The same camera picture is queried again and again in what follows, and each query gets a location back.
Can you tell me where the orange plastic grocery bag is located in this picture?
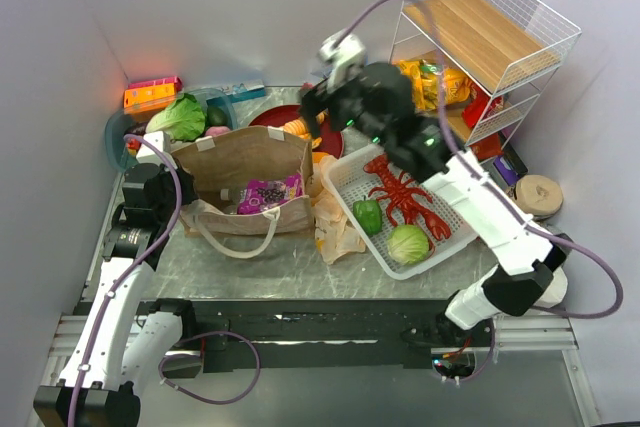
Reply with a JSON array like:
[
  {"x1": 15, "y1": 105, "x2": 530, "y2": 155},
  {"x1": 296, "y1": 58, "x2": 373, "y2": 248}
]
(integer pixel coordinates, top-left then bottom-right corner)
[{"x1": 306, "y1": 153, "x2": 366, "y2": 265}]

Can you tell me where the green napa cabbage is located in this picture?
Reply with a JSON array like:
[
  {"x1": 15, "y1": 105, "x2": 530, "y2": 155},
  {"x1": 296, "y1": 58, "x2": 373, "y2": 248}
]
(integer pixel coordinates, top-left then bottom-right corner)
[{"x1": 145, "y1": 93, "x2": 206, "y2": 142}]

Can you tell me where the white paper roll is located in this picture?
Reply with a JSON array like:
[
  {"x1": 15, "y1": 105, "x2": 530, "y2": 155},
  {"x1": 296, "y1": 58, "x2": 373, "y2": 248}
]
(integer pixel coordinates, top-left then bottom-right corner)
[{"x1": 536, "y1": 267, "x2": 568, "y2": 308}]

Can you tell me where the purple pouch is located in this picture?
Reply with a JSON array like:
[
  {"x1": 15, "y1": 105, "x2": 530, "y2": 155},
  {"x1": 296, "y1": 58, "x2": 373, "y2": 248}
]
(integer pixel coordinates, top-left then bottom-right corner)
[{"x1": 493, "y1": 155, "x2": 528, "y2": 186}]

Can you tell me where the brown paper grocery bag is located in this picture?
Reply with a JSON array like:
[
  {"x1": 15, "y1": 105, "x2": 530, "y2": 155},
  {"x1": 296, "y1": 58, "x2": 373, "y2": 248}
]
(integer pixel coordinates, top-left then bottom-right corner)
[{"x1": 172, "y1": 126, "x2": 313, "y2": 259}]

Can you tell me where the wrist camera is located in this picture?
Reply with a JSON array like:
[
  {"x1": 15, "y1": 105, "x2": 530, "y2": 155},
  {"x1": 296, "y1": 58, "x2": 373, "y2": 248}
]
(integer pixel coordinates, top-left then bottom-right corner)
[
  {"x1": 136, "y1": 131, "x2": 176, "y2": 167},
  {"x1": 318, "y1": 33, "x2": 367, "y2": 94}
]

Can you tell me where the clear water bottle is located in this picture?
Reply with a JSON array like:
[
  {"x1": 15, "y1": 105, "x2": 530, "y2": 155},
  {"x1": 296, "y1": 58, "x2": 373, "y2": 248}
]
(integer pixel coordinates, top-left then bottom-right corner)
[{"x1": 219, "y1": 187, "x2": 247, "y2": 214}]

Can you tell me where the long orange bread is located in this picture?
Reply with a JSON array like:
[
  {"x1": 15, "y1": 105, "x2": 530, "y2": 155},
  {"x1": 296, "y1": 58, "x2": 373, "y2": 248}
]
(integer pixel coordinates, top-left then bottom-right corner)
[{"x1": 281, "y1": 119, "x2": 312, "y2": 140}]

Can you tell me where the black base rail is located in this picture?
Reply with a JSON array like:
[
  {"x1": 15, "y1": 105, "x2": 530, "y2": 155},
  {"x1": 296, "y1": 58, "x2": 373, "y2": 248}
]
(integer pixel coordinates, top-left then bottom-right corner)
[{"x1": 119, "y1": 296, "x2": 496, "y2": 376}]

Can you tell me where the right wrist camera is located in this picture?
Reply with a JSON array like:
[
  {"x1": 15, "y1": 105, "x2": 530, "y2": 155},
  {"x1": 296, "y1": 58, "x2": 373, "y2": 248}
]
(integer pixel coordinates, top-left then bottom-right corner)
[{"x1": 318, "y1": 33, "x2": 367, "y2": 94}]

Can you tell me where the orange box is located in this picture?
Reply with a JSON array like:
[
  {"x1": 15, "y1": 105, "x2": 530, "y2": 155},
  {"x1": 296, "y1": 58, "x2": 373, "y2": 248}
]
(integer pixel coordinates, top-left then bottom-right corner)
[{"x1": 123, "y1": 83, "x2": 177, "y2": 111}]

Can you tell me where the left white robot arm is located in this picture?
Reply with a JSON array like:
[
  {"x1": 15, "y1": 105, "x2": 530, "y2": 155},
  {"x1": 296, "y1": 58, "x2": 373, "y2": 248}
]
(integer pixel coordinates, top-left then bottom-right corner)
[{"x1": 33, "y1": 162, "x2": 197, "y2": 426}]

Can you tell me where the green bell pepper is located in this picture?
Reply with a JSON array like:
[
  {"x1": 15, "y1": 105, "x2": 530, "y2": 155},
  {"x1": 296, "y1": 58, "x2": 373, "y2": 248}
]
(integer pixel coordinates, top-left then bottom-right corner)
[{"x1": 352, "y1": 200, "x2": 383, "y2": 236}]

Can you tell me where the blue transparent bowl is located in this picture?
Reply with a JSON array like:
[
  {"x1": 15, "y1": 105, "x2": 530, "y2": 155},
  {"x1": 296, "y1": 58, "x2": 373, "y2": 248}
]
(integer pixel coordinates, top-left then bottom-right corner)
[{"x1": 105, "y1": 87, "x2": 237, "y2": 172}]

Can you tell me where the pink box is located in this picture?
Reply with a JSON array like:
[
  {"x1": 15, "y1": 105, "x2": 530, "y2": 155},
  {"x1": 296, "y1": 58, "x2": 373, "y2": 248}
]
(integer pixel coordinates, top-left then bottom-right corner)
[{"x1": 128, "y1": 76, "x2": 183, "y2": 91}]

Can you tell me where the white wire shelf rack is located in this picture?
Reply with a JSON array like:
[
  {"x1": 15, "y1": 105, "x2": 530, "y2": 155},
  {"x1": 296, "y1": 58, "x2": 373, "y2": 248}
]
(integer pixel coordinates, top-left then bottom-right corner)
[{"x1": 390, "y1": 0, "x2": 582, "y2": 155}]

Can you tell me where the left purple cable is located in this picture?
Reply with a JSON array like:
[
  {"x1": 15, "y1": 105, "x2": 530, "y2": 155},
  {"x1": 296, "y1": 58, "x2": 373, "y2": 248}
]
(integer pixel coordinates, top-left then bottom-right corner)
[{"x1": 64, "y1": 132, "x2": 185, "y2": 427}]

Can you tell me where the red toy lobster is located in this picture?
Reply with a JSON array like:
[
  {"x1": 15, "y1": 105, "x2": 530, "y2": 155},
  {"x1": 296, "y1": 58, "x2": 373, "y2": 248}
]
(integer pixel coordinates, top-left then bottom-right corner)
[{"x1": 363, "y1": 154, "x2": 452, "y2": 241}]

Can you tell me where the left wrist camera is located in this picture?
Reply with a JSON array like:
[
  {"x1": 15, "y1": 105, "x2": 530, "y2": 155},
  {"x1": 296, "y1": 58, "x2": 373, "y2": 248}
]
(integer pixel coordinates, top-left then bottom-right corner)
[{"x1": 136, "y1": 131, "x2": 176, "y2": 167}]

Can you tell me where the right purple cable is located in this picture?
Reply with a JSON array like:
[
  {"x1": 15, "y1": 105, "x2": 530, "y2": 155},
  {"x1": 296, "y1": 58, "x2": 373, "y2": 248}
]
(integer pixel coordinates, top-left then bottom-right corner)
[{"x1": 344, "y1": 0, "x2": 625, "y2": 383}]

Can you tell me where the green round cabbage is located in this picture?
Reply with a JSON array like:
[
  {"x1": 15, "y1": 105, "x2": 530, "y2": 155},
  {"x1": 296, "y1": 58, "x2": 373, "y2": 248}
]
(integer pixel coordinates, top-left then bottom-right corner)
[{"x1": 386, "y1": 224, "x2": 432, "y2": 265}]

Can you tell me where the dark green avocado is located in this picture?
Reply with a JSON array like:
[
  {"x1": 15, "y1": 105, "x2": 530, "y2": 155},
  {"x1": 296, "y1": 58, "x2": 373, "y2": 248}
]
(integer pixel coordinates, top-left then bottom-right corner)
[{"x1": 206, "y1": 105, "x2": 228, "y2": 127}]

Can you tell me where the purple cable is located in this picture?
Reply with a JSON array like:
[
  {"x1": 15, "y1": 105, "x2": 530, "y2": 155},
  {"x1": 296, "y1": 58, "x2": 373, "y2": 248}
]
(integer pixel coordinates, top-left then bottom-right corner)
[
  {"x1": 64, "y1": 132, "x2": 185, "y2": 427},
  {"x1": 344, "y1": 0, "x2": 625, "y2": 383}
]

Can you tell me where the teal white box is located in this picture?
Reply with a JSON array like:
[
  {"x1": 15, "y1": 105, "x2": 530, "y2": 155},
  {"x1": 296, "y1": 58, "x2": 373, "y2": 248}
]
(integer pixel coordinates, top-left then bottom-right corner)
[{"x1": 216, "y1": 80, "x2": 266, "y2": 103}]

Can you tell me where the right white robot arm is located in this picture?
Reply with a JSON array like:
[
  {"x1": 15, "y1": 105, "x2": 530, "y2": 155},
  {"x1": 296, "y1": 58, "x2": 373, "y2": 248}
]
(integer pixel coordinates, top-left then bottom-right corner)
[{"x1": 299, "y1": 62, "x2": 566, "y2": 331}]

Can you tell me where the red round plate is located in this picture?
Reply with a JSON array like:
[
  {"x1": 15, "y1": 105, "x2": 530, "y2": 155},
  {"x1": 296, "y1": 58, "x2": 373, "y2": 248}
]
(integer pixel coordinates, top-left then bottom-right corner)
[{"x1": 249, "y1": 105, "x2": 344, "y2": 158}]

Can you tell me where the white plastic basket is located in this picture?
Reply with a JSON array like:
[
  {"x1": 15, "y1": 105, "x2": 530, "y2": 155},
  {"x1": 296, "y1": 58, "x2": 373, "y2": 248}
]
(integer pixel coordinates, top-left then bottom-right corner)
[{"x1": 323, "y1": 145, "x2": 476, "y2": 280}]

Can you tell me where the red snack packet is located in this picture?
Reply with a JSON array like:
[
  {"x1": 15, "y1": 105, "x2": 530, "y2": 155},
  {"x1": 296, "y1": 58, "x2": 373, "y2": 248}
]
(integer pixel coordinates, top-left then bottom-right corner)
[{"x1": 461, "y1": 83, "x2": 504, "y2": 129}]

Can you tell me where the red box bottom shelf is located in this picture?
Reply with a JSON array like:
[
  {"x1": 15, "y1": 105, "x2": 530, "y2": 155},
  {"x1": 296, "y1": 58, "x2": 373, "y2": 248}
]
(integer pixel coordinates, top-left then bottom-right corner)
[{"x1": 465, "y1": 133, "x2": 503, "y2": 162}]

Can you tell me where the yellow orange chips bag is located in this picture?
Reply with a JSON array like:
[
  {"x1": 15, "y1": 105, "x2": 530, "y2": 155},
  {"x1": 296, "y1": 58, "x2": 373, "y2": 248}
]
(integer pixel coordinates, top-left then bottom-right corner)
[{"x1": 395, "y1": 59, "x2": 471, "y2": 111}]

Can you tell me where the purple grape snack bag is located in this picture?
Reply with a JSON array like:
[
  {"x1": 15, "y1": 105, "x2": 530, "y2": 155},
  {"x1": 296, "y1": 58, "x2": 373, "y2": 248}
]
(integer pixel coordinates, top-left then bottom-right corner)
[{"x1": 237, "y1": 173, "x2": 303, "y2": 215}]

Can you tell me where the purple onion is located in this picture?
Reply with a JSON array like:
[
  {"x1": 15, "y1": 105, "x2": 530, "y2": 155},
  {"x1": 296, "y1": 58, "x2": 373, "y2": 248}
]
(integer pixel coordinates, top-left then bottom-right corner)
[{"x1": 204, "y1": 126, "x2": 231, "y2": 138}]

